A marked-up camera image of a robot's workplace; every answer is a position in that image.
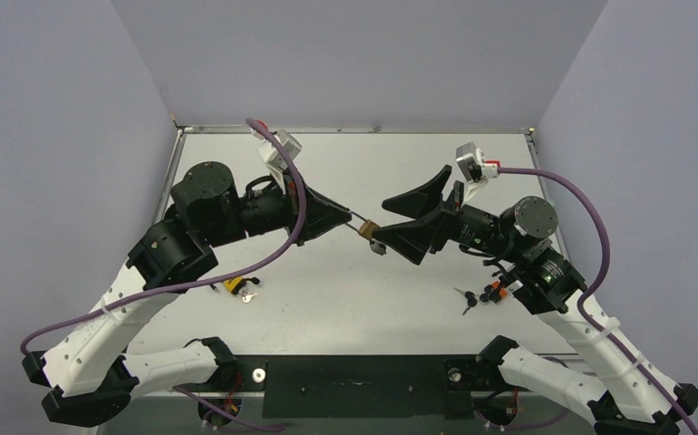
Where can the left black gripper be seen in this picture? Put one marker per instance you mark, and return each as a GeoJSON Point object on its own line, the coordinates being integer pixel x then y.
{"type": "Point", "coordinates": [327, 215]}

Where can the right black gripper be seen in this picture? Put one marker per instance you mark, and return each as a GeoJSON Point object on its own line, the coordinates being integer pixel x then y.
{"type": "Point", "coordinates": [449, 213]}

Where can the black key bunch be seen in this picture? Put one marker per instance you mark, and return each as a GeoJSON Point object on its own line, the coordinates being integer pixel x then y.
{"type": "Point", "coordinates": [377, 247]}

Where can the brass padlock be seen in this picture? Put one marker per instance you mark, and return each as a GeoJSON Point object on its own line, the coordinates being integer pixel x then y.
{"type": "Point", "coordinates": [365, 228]}

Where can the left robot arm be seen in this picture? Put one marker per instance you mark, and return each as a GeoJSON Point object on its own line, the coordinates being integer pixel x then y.
{"type": "Point", "coordinates": [90, 375]}

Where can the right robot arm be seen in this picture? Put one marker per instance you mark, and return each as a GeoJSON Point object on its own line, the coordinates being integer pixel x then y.
{"type": "Point", "coordinates": [623, 393]}

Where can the yellow padlock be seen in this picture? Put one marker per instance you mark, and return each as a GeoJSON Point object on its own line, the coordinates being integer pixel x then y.
{"type": "Point", "coordinates": [235, 285]}

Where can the orange black padlock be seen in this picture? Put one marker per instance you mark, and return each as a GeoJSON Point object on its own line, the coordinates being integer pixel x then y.
{"type": "Point", "coordinates": [495, 292]}

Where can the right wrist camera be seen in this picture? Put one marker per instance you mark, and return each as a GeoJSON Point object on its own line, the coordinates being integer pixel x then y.
{"type": "Point", "coordinates": [475, 168]}

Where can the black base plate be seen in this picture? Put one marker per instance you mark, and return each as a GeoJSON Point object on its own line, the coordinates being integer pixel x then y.
{"type": "Point", "coordinates": [361, 386]}

